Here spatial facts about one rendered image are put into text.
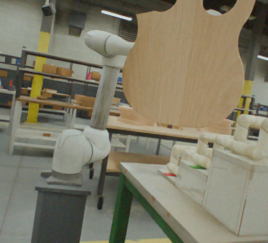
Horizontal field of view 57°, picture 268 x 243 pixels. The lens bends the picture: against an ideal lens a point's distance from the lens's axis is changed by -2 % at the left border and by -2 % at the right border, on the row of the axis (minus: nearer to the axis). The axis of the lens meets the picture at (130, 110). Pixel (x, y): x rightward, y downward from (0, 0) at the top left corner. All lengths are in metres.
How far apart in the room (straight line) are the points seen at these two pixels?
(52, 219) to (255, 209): 1.01
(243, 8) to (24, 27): 11.34
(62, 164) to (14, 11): 10.91
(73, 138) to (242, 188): 0.91
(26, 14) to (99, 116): 10.67
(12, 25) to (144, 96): 11.26
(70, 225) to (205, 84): 1.02
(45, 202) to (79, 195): 0.17
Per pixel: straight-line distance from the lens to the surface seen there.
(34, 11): 11.99
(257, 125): 0.75
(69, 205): 1.38
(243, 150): 0.69
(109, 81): 1.45
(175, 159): 1.00
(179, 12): 0.76
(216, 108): 0.72
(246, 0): 0.75
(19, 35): 11.81
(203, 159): 0.82
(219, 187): 0.72
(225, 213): 0.71
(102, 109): 1.46
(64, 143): 1.34
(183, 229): 0.64
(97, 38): 1.33
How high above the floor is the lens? 1.21
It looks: 3 degrees down
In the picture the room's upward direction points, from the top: 10 degrees clockwise
